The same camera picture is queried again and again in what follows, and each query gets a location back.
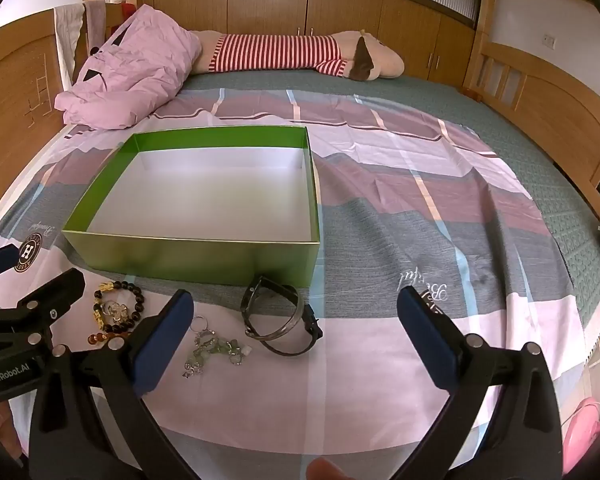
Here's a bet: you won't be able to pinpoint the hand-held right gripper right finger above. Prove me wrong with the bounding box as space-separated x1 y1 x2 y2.
395 286 563 480

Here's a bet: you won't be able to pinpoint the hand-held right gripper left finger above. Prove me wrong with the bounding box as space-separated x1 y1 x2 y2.
27 288 201 480

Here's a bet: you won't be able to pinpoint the black and gold bead bracelet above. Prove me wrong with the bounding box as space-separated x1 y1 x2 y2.
86 281 147 348

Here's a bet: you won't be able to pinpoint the green jade charm keychain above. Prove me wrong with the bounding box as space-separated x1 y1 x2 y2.
181 315 254 380

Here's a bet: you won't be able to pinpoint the green cardboard box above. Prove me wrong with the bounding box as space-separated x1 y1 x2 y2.
61 126 322 287

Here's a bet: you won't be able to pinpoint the silver bangle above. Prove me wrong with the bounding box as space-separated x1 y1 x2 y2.
245 305 312 359

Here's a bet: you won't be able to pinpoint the black wristwatch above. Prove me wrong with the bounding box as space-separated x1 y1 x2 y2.
240 275 324 342

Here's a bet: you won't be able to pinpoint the person's right hand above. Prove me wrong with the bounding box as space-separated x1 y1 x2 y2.
305 456 353 480

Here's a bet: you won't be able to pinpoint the plaid pink grey bedsheet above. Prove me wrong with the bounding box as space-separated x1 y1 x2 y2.
0 87 588 461

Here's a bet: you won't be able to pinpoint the wooden headboard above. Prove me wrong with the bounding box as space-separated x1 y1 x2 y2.
0 2 131 233

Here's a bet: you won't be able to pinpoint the pink plastic object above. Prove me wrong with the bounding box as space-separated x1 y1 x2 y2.
562 395 600 480

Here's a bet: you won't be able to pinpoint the white hanging cloth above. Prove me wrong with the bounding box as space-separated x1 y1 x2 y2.
54 4 87 86

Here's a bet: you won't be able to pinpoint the pink padded jacket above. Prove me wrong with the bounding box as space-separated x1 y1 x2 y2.
55 4 203 131

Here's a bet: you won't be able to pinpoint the grey pink hanging cloth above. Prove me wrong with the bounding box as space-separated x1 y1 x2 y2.
82 0 109 50

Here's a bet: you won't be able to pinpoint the wooden footboard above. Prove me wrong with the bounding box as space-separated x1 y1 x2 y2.
462 30 600 226

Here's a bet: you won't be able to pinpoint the wooden wardrobe cabinets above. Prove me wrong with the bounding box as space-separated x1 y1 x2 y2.
140 0 481 88

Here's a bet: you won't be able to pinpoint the plush dog in striped shirt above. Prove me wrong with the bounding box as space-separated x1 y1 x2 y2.
190 29 406 82

